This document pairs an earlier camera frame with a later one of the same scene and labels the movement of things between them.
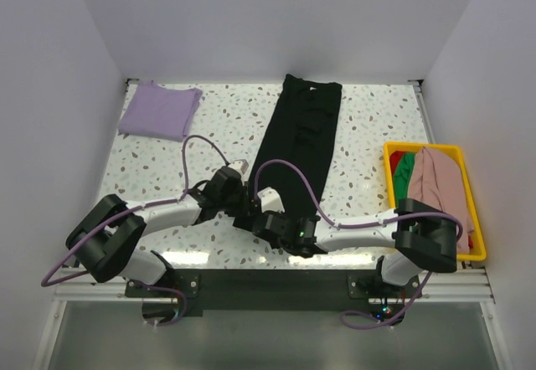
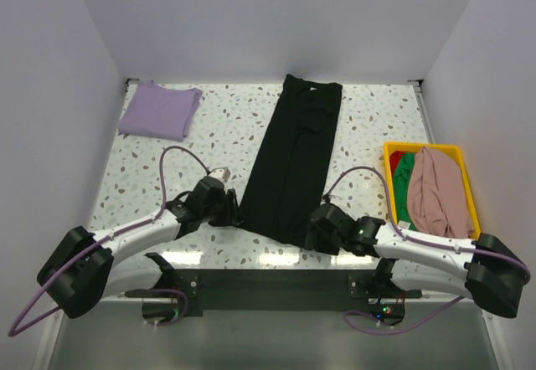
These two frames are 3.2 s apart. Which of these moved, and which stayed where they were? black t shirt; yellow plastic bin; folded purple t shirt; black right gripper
Moved: black right gripper
Stayed: folded purple t shirt; yellow plastic bin; black t shirt
